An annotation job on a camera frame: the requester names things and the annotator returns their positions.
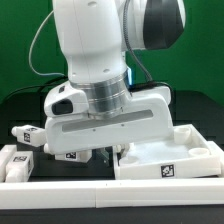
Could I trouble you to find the grey cable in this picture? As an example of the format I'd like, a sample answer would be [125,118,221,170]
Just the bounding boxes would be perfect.
[28,9,69,78]

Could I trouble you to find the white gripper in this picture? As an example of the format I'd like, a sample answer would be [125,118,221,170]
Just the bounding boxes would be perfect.
[44,83,173,157]

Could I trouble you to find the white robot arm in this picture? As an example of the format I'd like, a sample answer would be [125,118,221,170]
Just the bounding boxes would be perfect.
[44,0,186,154]

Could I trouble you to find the black cables at base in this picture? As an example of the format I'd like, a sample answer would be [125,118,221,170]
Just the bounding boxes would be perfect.
[0,75,71,105]

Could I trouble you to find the white left barrier wall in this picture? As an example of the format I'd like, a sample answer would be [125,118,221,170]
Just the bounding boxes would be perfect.
[0,145,17,183]

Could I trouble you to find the white front barrier wall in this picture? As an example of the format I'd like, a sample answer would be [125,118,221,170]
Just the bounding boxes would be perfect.
[0,178,224,210]

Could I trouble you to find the white square table top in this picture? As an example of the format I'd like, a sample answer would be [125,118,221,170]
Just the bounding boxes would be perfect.
[113,124,224,180]

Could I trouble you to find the white barrier wall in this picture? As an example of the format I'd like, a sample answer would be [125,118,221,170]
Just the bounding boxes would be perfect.
[0,178,224,210]
[0,145,17,183]

